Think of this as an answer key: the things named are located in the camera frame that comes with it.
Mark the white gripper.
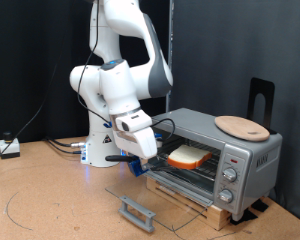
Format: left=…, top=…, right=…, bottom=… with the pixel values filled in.
left=113, top=126, right=159, bottom=160

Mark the slice of white bread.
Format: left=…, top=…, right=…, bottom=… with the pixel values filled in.
left=166, top=144, right=213, bottom=170

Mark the silver oven knob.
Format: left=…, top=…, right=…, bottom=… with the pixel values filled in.
left=222, top=166, right=239, bottom=183
left=217, top=188, right=235, bottom=204

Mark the silver toaster oven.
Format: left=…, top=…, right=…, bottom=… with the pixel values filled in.
left=138, top=107, right=284, bottom=222

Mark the round wooden cutting board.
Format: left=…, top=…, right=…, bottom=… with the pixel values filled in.
left=214, top=115, right=271, bottom=143

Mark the wooden block base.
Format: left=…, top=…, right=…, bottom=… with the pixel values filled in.
left=145, top=176, right=233, bottom=232

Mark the vertical metal pole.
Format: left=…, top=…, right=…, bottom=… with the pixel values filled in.
left=165, top=0, right=175, bottom=113

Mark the black metal bookend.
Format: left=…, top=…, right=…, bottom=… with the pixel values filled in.
left=247, top=77, right=278, bottom=135

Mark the black foam pad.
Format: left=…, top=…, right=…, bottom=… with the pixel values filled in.
left=251, top=198, right=270, bottom=213
left=229, top=208, right=258, bottom=226

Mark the emergency stop button box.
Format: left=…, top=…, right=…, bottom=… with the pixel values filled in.
left=0, top=131, right=21, bottom=159

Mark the grey backdrop curtain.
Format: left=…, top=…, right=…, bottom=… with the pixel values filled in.
left=172, top=0, right=300, bottom=226

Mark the black backdrop curtain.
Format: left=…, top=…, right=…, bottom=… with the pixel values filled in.
left=0, top=0, right=171, bottom=144

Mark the wrist camera on blue mount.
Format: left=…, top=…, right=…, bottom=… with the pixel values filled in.
left=154, top=132, right=164, bottom=148

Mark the black cable with silver connector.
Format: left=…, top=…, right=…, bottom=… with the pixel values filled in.
left=44, top=137, right=88, bottom=148

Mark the wire oven rack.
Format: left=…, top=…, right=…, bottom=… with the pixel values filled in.
left=147, top=137, right=223, bottom=183

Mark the black base cable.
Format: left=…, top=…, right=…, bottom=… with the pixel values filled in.
left=47, top=139, right=83, bottom=155

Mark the black camera cable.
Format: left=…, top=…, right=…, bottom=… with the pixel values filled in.
left=0, top=0, right=177, bottom=174

